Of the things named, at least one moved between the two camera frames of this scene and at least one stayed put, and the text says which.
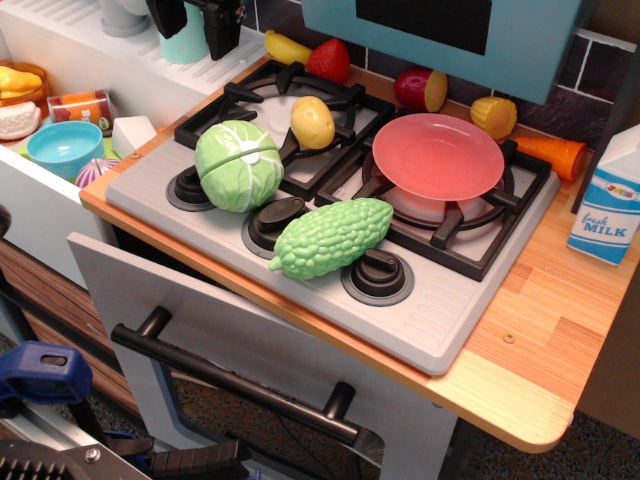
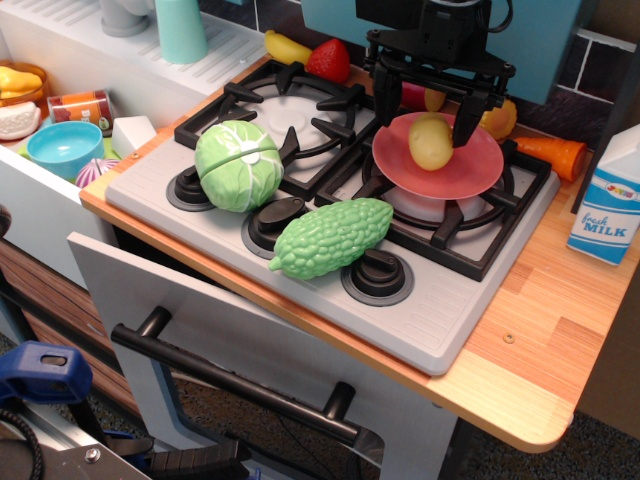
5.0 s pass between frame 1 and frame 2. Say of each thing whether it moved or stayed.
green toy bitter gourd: stayed
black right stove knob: stayed
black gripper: moved
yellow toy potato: moved
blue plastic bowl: stayed
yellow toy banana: stayed
